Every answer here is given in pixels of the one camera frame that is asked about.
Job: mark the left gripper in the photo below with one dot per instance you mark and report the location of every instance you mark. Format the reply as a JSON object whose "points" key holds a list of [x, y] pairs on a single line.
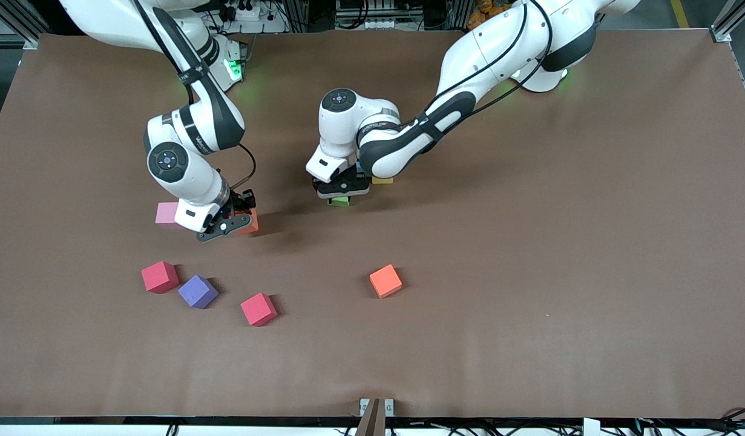
{"points": [[350, 171]]}

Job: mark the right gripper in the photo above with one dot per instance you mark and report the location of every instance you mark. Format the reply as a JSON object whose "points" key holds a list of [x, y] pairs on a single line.
{"points": [[241, 203]]}

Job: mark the orange foam cube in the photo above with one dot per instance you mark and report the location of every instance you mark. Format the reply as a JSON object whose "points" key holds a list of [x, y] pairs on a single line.
{"points": [[385, 281], [251, 226]]}

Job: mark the green foam cube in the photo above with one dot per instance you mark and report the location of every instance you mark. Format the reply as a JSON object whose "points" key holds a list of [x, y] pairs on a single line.
{"points": [[339, 202]]}

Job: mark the yellow foam cube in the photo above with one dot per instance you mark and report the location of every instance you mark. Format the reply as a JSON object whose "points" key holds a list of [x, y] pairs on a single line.
{"points": [[382, 180]]}

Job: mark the purple foam cube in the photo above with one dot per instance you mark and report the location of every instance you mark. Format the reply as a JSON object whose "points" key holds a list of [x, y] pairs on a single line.
{"points": [[198, 292]]}

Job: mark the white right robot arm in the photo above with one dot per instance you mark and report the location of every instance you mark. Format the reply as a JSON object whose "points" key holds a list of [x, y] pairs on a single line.
{"points": [[196, 181]]}

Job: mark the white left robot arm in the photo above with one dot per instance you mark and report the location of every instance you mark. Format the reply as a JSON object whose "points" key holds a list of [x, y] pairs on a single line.
{"points": [[499, 48]]}

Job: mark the pink foam cube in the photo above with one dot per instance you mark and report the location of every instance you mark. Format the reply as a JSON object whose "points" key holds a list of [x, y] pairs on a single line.
{"points": [[165, 213]]}

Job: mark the red foam cube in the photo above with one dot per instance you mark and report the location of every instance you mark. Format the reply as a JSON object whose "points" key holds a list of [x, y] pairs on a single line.
{"points": [[160, 277], [258, 309]]}

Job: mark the white power strip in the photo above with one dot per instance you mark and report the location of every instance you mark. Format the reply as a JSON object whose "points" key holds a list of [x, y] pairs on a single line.
{"points": [[257, 25]]}

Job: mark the orange snack bags pile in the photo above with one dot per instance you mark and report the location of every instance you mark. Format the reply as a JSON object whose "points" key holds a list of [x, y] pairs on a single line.
{"points": [[487, 15]]}

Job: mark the brown table mat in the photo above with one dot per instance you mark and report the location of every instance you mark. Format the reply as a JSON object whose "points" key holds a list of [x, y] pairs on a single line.
{"points": [[620, 303]]}

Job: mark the silver metal bracket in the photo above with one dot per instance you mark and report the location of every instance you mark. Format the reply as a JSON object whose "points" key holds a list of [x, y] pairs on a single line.
{"points": [[364, 404]]}

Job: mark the grey camera stand pole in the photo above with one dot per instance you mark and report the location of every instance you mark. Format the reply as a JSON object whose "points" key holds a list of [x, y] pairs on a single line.
{"points": [[370, 424]]}

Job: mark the aluminium frame post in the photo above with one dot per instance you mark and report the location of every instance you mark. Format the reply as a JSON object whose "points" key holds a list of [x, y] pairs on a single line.
{"points": [[12, 21], [726, 24]]}

